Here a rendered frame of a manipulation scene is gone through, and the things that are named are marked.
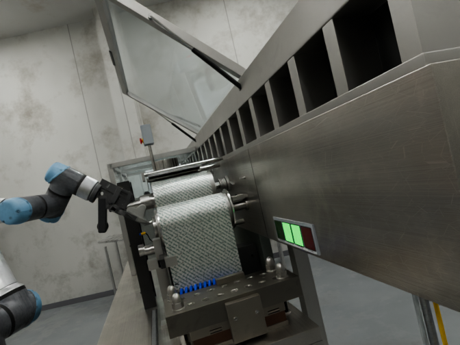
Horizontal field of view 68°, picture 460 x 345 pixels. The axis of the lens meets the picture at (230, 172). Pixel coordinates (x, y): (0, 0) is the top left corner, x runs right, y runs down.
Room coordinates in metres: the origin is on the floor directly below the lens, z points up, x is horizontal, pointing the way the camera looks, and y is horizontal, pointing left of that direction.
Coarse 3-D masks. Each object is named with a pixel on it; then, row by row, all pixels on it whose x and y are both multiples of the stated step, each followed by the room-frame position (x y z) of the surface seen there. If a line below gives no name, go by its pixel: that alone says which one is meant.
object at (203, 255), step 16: (176, 240) 1.13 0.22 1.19; (192, 240) 1.14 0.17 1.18; (208, 240) 1.15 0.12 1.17; (224, 240) 1.16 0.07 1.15; (192, 256) 1.14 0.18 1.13; (208, 256) 1.15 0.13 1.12; (224, 256) 1.16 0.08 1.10; (176, 272) 1.12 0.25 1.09; (192, 272) 1.13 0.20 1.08; (208, 272) 1.15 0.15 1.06; (224, 272) 1.16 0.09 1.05; (176, 288) 1.12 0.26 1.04
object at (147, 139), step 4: (148, 124) 1.69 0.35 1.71; (140, 128) 1.69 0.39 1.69; (144, 128) 1.69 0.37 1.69; (148, 128) 1.69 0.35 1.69; (144, 132) 1.69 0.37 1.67; (148, 132) 1.69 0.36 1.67; (144, 136) 1.68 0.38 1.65; (148, 136) 1.69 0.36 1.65; (152, 136) 1.69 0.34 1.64; (140, 140) 1.70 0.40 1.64; (144, 140) 1.68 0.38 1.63; (148, 140) 1.69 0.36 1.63; (152, 140) 1.69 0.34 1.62; (144, 144) 1.69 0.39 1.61; (148, 144) 1.71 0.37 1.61; (152, 144) 1.75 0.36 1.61
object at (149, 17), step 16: (96, 0) 1.05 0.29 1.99; (112, 0) 1.00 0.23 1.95; (128, 0) 1.00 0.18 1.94; (144, 16) 1.00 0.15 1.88; (160, 16) 1.02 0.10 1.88; (112, 32) 1.26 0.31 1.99; (176, 32) 1.02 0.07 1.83; (112, 48) 1.39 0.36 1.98; (192, 48) 1.02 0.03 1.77; (208, 48) 1.04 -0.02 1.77; (208, 64) 1.03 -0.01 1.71; (224, 64) 1.05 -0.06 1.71; (128, 96) 2.04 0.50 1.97; (160, 112) 2.06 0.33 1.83
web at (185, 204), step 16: (192, 176) 1.42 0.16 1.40; (160, 192) 1.36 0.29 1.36; (176, 192) 1.37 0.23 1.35; (192, 192) 1.38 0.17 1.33; (208, 192) 1.40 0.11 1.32; (160, 208) 1.16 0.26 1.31; (176, 208) 1.15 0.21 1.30; (192, 208) 1.16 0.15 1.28; (208, 208) 1.16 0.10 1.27; (224, 208) 1.17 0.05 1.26; (160, 224) 1.12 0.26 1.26; (176, 224) 1.13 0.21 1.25; (192, 224) 1.14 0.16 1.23; (208, 224) 1.15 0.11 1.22; (224, 224) 1.17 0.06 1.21
